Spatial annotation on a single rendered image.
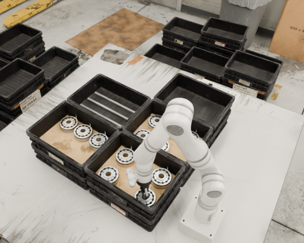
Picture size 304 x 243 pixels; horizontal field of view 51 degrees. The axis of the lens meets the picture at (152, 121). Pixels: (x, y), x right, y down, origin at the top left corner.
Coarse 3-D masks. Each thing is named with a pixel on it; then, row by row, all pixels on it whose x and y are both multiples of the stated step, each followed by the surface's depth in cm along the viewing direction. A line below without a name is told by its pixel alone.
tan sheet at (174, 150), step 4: (144, 124) 185; (140, 128) 183; (144, 128) 183; (148, 128) 183; (168, 140) 177; (172, 140) 177; (172, 144) 175; (176, 144) 175; (172, 148) 173; (176, 148) 173; (168, 152) 171; (172, 152) 172; (176, 152) 172; (180, 152) 172; (176, 156) 170; (180, 156) 170; (184, 160) 168
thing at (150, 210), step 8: (128, 136) 165; (160, 152) 159; (176, 160) 156; (184, 168) 153; (96, 176) 148; (104, 184) 148; (112, 184) 145; (120, 192) 143; (160, 200) 141; (144, 208) 139; (152, 208) 138
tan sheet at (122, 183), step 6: (114, 156) 168; (108, 162) 166; (114, 162) 166; (120, 168) 163; (126, 168) 164; (132, 168) 164; (156, 168) 164; (120, 174) 161; (120, 180) 159; (126, 180) 159; (120, 186) 156; (126, 186) 156; (138, 186) 157; (150, 186) 157; (126, 192) 154; (132, 192) 154; (156, 192) 155; (162, 192) 155; (156, 198) 152
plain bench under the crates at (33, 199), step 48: (48, 96) 217; (240, 96) 223; (0, 144) 188; (240, 144) 194; (288, 144) 195; (0, 192) 166; (48, 192) 167; (192, 192) 170; (240, 192) 171; (48, 240) 150; (96, 240) 151; (144, 240) 152; (192, 240) 152; (240, 240) 153
